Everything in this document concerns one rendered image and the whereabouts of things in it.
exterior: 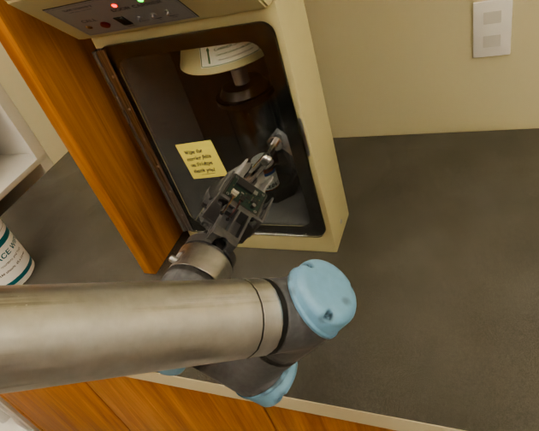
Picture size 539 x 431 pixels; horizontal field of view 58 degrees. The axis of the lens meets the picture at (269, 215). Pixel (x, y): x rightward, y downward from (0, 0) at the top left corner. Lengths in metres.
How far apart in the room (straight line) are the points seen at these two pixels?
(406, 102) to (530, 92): 0.25
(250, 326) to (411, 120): 0.88
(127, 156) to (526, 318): 0.73
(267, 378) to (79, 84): 0.58
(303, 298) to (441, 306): 0.40
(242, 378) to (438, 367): 0.31
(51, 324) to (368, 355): 0.52
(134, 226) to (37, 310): 0.62
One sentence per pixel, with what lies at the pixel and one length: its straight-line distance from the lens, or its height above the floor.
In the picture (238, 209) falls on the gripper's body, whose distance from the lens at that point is 0.64.
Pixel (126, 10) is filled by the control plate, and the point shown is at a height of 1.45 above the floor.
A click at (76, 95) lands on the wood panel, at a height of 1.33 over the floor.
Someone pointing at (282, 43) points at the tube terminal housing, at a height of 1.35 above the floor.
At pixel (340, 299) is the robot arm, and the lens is 0.48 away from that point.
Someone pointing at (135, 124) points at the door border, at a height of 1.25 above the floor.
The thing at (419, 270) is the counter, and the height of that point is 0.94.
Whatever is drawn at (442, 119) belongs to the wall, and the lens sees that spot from 1.22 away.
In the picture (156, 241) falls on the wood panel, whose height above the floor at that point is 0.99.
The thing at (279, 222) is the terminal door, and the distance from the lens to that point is 0.89.
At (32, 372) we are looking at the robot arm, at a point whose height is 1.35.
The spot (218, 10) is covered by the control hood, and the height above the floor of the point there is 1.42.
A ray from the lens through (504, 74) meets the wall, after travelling 1.17.
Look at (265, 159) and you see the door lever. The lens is 0.74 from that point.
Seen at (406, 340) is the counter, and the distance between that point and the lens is 0.79.
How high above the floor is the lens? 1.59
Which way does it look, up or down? 38 degrees down
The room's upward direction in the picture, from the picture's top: 19 degrees counter-clockwise
